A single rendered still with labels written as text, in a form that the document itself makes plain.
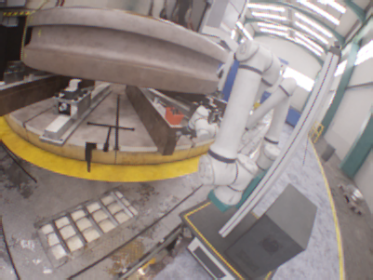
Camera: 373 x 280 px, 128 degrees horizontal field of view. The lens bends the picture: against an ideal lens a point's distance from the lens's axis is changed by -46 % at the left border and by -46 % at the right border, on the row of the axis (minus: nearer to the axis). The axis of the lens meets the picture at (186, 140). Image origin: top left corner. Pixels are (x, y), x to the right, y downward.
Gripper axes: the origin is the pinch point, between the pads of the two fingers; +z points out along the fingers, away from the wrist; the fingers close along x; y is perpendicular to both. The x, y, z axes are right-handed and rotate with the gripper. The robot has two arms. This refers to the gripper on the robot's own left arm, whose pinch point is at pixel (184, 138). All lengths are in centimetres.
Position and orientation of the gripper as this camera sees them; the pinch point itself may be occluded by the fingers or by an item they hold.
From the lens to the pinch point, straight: 135.6
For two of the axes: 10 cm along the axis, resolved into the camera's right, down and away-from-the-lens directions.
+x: -8.5, 1.0, -5.1
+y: -3.5, -8.4, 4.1
